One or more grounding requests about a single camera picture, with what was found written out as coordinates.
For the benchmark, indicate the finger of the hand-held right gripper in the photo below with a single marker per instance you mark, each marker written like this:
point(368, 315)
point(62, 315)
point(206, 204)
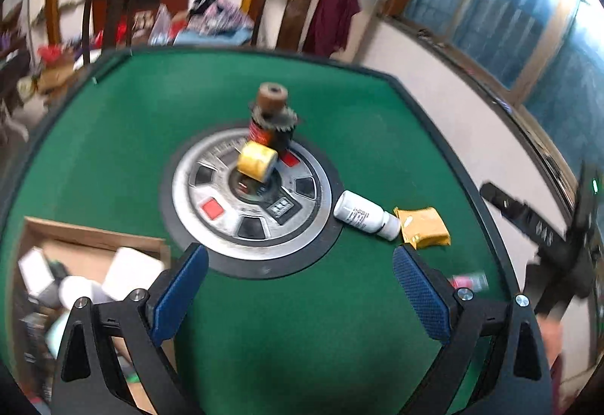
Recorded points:
point(524, 214)

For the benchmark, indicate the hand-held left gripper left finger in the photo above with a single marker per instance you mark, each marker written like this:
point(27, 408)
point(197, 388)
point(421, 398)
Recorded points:
point(179, 297)

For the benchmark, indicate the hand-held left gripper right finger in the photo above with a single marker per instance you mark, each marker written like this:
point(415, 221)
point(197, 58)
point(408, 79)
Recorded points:
point(422, 297)

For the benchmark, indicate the yellow foil packet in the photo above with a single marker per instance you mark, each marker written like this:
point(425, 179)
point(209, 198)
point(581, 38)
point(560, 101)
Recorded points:
point(422, 228)

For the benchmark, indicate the white round jar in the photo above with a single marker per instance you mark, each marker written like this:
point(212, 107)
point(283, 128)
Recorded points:
point(80, 292)

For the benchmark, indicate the white labelled pill bottle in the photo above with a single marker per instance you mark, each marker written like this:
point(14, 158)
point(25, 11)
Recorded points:
point(361, 213)

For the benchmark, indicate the cardboard box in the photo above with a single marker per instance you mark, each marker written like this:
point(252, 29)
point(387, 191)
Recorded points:
point(71, 240)

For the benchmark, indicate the small red black packet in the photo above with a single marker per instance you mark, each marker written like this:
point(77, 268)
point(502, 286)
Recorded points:
point(469, 282)

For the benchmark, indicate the white square adapter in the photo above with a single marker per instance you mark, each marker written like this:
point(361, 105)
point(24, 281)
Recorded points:
point(132, 271)

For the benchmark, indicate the round mahjong table console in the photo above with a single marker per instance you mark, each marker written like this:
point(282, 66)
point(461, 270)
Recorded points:
point(222, 226)

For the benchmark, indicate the yellow tape roll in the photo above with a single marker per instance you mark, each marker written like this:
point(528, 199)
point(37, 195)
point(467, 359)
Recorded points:
point(256, 161)

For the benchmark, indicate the wooden framed window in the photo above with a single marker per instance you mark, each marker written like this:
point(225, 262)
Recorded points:
point(500, 9)

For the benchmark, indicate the brown wooden spool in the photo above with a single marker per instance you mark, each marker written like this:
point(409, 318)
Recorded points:
point(272, 98)

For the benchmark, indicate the small brown cardboard carton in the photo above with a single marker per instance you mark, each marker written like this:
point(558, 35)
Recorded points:
point(56, 73)

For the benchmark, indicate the pile of colourful clothes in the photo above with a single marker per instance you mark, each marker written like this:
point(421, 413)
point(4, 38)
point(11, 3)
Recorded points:
point(219, 14)

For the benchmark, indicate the dark wooden chair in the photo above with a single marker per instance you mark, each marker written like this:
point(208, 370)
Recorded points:
point(111, 4)

